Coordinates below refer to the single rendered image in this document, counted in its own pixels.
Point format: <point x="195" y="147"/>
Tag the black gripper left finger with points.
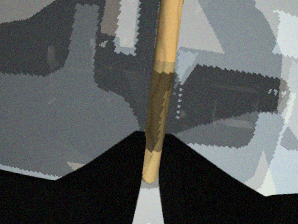
<point x="104" y="191"/>

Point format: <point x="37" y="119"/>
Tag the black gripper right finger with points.
<point x="194" y="191"/>

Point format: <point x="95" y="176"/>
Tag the green string with wooden stick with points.
<point x="167" y="33"/>

